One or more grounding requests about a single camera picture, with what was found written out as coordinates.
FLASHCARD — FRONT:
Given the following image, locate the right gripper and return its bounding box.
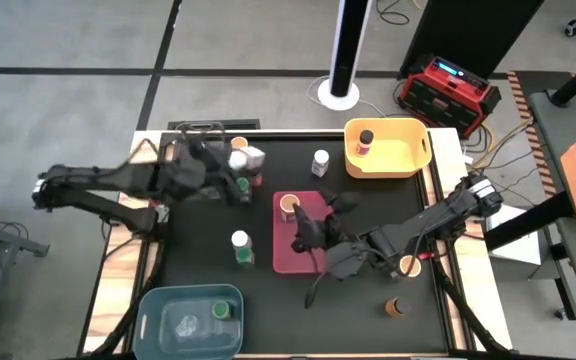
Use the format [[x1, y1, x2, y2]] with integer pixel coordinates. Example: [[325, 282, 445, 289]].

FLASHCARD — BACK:
[[291, 203, 352, 254]]

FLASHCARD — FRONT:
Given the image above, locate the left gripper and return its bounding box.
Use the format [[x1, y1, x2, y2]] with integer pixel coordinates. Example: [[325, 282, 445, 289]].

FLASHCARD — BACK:
[[177, 142, 243, 204]]

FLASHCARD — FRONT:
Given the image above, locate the bagel seasoning jar white lid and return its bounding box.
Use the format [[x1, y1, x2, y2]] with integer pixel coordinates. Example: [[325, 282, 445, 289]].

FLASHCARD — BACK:
[[231, 229, 253, 251], [228, 145, 268, 174], [310, 148, 331, 179]]

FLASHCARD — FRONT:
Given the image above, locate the red spice jar black lid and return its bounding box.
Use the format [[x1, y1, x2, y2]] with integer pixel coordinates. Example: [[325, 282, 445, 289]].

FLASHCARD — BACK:
[[355, 128, 375, 158]]

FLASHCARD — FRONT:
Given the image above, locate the pink plastic bin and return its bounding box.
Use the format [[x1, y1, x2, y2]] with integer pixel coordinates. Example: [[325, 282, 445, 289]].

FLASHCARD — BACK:
[[271, 190, 338, 275]]

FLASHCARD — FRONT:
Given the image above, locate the clear plastic bin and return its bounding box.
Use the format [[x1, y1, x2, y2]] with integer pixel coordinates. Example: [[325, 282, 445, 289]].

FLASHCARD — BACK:
[[170, 121, 229, 201]]

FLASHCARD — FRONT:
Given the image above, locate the black floor bar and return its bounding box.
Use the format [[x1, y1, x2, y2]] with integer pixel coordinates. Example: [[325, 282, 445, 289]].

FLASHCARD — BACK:
[[166, 118, 262, 132]]

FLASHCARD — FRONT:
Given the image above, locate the yellow plastic bin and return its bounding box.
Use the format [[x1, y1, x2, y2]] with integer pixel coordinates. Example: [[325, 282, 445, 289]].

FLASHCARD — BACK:
[[343, 117, 433, 180]]

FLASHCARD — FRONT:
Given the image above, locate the black tower with white base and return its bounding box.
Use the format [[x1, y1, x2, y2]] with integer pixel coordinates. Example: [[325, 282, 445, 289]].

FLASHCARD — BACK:
[[316, 0, 374, 112]]

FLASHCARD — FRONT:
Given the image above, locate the blue-grey plastic bin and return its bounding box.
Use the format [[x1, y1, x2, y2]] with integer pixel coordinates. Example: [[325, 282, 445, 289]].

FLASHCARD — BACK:
[[133, 283, 245, 360]]

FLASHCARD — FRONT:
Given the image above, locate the red black power box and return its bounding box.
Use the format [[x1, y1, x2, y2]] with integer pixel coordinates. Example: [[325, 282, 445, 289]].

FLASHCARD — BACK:
[[397, 53, 503, 139]]

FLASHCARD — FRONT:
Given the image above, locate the white box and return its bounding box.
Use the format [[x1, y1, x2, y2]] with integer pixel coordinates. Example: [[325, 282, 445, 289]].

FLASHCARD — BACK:
[[485, 203, 543, 267]]

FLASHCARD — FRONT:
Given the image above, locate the black divider panel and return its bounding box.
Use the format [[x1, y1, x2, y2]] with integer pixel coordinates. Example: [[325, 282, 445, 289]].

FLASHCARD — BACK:
[[398, 0, 547, 80]]

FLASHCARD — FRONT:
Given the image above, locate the grey side table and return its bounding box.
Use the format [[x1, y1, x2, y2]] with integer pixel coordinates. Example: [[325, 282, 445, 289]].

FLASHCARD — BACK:
[[527, 88, 576, 344]]

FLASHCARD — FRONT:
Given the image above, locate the white cable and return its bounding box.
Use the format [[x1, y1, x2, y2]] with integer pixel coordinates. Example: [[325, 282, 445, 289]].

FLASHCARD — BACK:
[[305, 74, 399, 119]]

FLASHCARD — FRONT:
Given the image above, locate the black rig frame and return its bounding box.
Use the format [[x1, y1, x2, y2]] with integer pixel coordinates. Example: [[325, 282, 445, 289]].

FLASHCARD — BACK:
[[75, 127, 509, 360]]

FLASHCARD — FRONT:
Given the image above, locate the yellow cable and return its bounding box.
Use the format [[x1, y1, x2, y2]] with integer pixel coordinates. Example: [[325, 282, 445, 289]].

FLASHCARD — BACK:
[[470, 119, 534, 169]]

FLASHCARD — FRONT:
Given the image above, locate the grey metal frame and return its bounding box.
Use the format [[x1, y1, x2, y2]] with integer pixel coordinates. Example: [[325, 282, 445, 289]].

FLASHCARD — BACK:
[[0, 217, 52, 360]]

